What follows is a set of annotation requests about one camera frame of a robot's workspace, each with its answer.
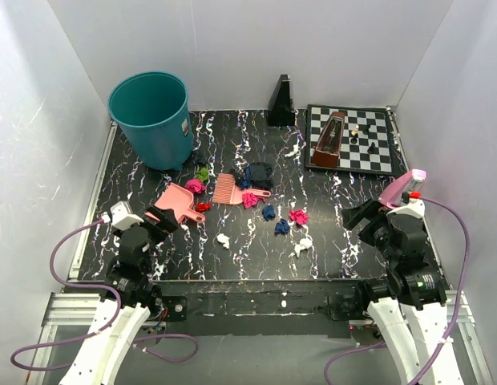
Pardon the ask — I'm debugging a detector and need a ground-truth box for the teal plastic waste bin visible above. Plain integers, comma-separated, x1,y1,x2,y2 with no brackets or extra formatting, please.
107,71,193,171

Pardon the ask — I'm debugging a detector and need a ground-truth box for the red paper scrap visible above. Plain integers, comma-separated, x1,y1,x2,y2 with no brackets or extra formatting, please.
195,202,212,213

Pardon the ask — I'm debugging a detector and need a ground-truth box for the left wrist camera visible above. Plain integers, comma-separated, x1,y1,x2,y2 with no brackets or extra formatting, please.
101,201,143,231

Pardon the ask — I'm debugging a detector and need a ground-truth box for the aluminium rail frame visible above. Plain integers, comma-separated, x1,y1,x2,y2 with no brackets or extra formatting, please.
26,120,494,385

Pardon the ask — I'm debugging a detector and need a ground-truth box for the pink metronome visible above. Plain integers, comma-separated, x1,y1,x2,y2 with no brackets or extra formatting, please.
378,168,427,209

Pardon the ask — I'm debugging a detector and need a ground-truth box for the black white chessboard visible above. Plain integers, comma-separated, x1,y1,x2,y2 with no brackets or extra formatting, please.
305,104,398,176

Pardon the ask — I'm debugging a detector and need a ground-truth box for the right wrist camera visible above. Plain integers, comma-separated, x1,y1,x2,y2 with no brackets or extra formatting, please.
389,191,425,220

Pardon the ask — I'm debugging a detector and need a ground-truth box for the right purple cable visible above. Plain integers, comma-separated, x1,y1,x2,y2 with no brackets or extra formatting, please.
324,195,472,385

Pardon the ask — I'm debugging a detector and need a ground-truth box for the green paper scrap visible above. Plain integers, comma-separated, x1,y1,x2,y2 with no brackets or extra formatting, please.
195,167,209,184

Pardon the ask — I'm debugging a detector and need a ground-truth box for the pink dustpan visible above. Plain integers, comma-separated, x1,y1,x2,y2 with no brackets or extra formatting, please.
154,182,206,224

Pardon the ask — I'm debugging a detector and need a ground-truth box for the brown wooden metronome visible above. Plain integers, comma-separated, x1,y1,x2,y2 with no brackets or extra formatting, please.
311,111,345,168

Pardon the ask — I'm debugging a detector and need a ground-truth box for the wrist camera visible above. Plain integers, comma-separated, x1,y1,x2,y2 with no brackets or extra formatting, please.
389,191,425,220
101,201,143,231

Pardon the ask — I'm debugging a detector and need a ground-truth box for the pink hand brush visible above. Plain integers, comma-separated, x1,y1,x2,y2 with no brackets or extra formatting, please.
212,173,272,205

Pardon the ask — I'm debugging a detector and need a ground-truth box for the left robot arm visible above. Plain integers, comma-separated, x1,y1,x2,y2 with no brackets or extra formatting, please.
60,201,165,384

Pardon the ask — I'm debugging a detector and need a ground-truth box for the black metronome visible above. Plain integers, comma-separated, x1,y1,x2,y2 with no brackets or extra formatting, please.
267,74,295,127

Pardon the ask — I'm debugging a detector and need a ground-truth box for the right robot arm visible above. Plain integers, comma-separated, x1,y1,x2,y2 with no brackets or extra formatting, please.
341,192,463,384

